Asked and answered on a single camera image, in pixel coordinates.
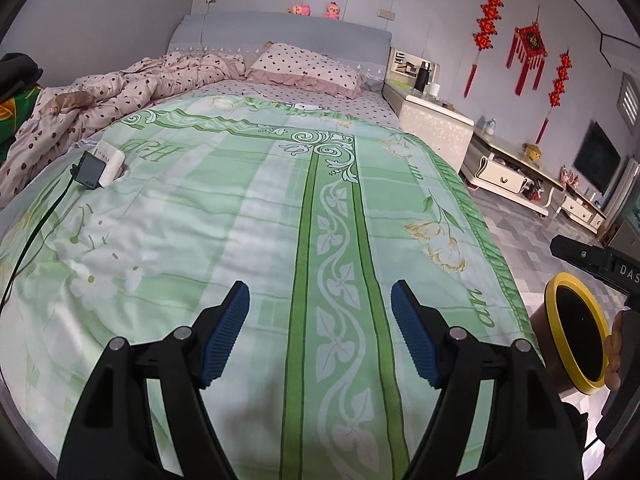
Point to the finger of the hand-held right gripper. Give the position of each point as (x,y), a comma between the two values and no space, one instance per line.
(575,251)

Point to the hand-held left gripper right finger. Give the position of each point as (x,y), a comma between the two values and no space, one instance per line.
(415,335)

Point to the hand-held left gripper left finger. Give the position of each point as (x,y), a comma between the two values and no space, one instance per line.
(225,335)

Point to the yellow rimmed trash bin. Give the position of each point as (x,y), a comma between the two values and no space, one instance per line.
(575,330)

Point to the person's right hand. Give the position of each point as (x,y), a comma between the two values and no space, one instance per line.
(617,350)

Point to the white television cabinet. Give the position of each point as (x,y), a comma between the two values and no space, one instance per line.
(580,210)

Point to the red box under table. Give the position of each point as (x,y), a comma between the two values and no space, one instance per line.
(532,191)

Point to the pink doll figure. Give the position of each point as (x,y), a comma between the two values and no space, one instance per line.
(569,176)

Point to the black flat television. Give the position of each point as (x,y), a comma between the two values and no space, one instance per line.
(597,157)

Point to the green floral bed sheet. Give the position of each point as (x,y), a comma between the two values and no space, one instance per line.
(200,235)

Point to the white coffee table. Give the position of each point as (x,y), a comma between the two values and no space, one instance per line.
(500,175)

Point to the yellow toy figure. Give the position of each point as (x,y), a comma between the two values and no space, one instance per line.
(532,152)

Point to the white plastic bottle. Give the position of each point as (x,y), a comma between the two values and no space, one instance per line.
(490,126)

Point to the white bedside cabinet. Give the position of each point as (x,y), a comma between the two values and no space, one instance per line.
(435,130)

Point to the white charging box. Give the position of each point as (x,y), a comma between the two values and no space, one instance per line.
(112,162)

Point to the black power adapter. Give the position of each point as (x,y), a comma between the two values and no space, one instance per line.
(89,172)

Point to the white tissue roll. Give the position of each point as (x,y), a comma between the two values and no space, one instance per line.
(434,89)

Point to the black thermos bottle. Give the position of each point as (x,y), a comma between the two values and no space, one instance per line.
(423,77)

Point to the small white flat object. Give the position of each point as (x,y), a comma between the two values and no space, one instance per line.
(305,106)

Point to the pink polka dot quilt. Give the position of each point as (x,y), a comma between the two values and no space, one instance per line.
(125,85)

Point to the pink polka dot pillow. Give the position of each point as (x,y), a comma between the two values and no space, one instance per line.
(305,65)

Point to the green folded quilt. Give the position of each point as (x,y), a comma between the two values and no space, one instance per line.
(12,110)

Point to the grey upholstered bed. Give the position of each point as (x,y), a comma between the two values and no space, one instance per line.
(280,27)

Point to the pink plush toy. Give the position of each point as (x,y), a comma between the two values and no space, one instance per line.
(333,11)
(299,9)

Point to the black folded cloth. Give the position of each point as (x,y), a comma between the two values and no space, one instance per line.
(15,70)

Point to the louvred wall vent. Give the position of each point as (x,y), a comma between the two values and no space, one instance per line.
(631,100)

